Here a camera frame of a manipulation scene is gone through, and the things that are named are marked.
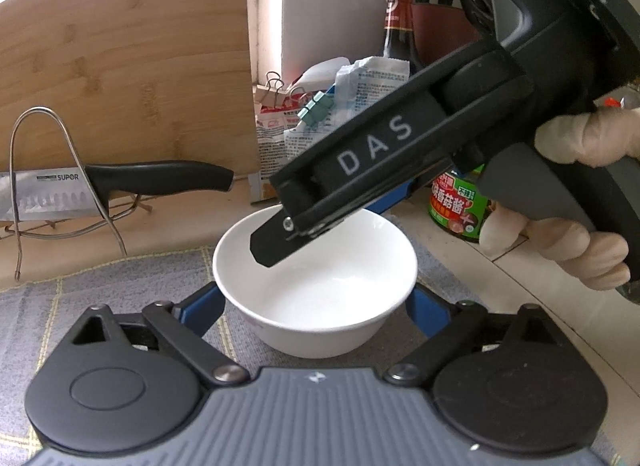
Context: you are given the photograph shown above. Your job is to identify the white plastic bag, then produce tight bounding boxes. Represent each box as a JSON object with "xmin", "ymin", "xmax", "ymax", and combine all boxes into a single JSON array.
[{"xmin": 289, "ymin": 59, "xmax": 354, "ymax": 92}]

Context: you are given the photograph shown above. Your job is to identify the teal clip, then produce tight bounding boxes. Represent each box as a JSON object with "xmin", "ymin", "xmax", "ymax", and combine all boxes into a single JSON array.
[{"xmin": 297, "ymin": 90, "xmax": 334, "ymax": 128}]

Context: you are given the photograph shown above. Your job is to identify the white printed packet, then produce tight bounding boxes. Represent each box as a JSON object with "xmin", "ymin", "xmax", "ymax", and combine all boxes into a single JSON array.
[{"xmin": 334, "ymin": 58, "xmax": 412, "ymax": 127}]

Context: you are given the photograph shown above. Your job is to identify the brown knife block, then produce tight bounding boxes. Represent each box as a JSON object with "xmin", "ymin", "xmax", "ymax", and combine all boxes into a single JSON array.
[{"xmin": 410, "ymin": 1, "xmax": 484, "ymax": 69}]

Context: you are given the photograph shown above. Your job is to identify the red and white packet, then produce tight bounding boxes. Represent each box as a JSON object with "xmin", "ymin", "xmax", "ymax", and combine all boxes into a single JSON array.
[{"xmin": 254, "ymin": 94, "xmax": 322, "ymax": 205}]

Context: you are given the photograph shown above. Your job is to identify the white ceramic bowl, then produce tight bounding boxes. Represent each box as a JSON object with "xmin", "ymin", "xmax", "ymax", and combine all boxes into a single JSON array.
[{"xmin": 212, "ymin": 203, "xmax": 419, "ymax": 360}]

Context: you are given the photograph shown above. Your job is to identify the dark soy sauce bottle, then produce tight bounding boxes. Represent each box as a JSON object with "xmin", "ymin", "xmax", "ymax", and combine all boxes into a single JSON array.
[{"xmin": 382, "ymin": 0, "xmax": 426, "ymax": 78}]

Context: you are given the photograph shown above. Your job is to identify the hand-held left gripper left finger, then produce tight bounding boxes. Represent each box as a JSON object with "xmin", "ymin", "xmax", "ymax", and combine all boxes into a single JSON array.
[{"xmin": 72, "ymin": 281, "xmax": 250, "ymax": 390}]

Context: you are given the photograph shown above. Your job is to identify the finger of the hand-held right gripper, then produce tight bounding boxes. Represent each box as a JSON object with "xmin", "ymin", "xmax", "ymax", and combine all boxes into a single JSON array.
[
  {"xmin": 248, "ymin": 206, "xmax": 353, "ymax": 269},
  {"xmin": 366, "ymin": 180, "xmax": 417, "ymax": 217}
]

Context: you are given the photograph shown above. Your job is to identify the metal wire rack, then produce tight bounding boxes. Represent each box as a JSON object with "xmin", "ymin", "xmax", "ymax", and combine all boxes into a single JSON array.
[{"xmin": 4, "ymin": 106, "xmax": 154, "ymax": 282}]

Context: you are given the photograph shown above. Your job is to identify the black handled kitchen knife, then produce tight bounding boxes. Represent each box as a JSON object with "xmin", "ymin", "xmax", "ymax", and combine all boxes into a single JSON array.
[{"xmin": 0, "ymin": 160, "xmax": 235, "ymax": 223}]

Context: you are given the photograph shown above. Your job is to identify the grey checked towel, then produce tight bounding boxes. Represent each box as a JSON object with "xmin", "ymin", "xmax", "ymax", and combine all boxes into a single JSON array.
[{"xmin": 0, "ymin": 241, "xmax": 501, "ymax": 397}]

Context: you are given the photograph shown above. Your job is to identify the bamboo cutting board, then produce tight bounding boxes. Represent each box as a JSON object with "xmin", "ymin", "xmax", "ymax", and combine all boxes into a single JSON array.
[{"xmin": 0, "ymin": 0, "xmax": 261, "ymax": 241}]

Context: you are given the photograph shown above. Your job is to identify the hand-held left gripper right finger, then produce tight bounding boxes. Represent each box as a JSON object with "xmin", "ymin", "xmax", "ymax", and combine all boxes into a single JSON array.
[{"xmin": 383, "ymin": 288, "xmax": 564, "ymax": 388}]

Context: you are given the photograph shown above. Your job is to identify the person's right hand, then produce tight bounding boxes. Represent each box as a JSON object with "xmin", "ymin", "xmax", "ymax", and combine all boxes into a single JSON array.
[{"xmin": 478, "ymin": 107, "xmax": 640, "ymax": 293}]

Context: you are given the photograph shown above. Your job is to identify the green sauce jar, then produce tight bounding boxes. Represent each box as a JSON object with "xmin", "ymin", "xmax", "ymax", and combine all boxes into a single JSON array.
[{"xmin": 427, "ymin": 166, "xmax": 494, "ymax": 245}]

